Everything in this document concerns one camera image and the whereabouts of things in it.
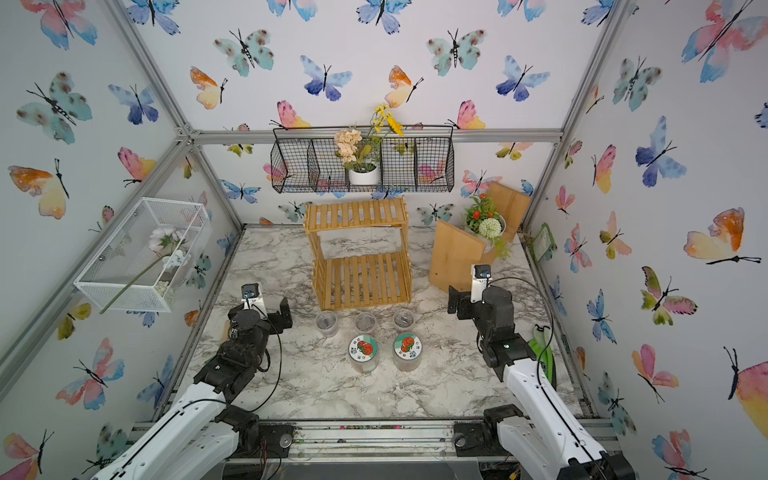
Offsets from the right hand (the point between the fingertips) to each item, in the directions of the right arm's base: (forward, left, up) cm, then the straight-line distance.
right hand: (472, 283), depth 81 cm
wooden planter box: (+9, +4, +2) cm, 10 cm away
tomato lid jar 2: (-15, +17, -11) cm, 25 cm away
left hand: (-6, +54, -2) cm, 54 cm away
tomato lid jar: (-16, +28, -12) cm, 35 cm away
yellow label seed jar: (-5, +18, -14) cm, 23 cm away
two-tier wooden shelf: (+12, +34, -19) cm, 41 cm away
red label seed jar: (-6, +29, -14) cm, 33 cm away
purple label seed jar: (-7, +41, -14) cm, 44 cm away
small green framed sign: (+30, -32, -17) cm, 47 cm away
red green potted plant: (+20, -5, +3) cm, 21 cm away
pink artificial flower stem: (0, +77, +13) cm, 79 cm away
